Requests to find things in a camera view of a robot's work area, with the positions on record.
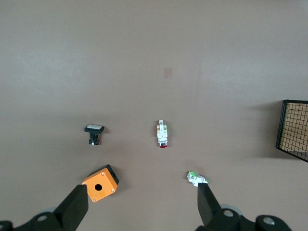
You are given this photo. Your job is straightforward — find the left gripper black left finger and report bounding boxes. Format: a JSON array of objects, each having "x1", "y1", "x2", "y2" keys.
[{"x1": 0, "y1": 184, "x2": 90, "y2": 231}]

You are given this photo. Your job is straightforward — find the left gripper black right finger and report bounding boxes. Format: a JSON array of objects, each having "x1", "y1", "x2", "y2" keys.
[{"x1": 197, "y1": 182, "x2": 293, "y2": 231}]

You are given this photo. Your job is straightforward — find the red push button white body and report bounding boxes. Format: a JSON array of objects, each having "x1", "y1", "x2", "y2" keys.
[{"x1": 155, "y1": 119, "x2": 169, "y2": 148}]

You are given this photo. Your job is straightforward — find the green push button white body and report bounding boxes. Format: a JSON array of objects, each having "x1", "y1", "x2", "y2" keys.
[{"x1": 186, "y1": 170, "x2": 209, "y2": 188}]

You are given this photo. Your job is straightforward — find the black wire mesh rack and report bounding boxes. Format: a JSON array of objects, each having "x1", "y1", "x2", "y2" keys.
[{"x1": 275, "y1": 100, "x2": 308, "y2": 163}]

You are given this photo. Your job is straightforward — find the black square white-top button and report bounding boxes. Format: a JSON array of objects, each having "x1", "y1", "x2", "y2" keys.
[{"x1": 84, "y1": 124, "x2": 105, "y2": 146}]

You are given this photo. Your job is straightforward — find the orange button enclosure box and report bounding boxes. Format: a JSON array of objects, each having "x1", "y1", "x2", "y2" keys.
[{"x1": 81, "y1": 164, "x2": 120, "y2": 204}]

